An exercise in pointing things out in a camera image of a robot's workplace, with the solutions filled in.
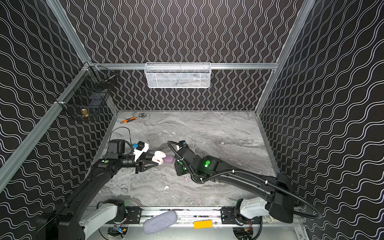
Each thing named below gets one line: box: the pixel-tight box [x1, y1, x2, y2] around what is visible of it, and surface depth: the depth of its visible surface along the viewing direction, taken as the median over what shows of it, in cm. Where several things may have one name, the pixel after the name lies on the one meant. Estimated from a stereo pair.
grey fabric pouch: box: [143, 210, 178, 235], surface depth 72 cm
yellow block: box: [193, 219, 214, 229], surface depth 74 cm
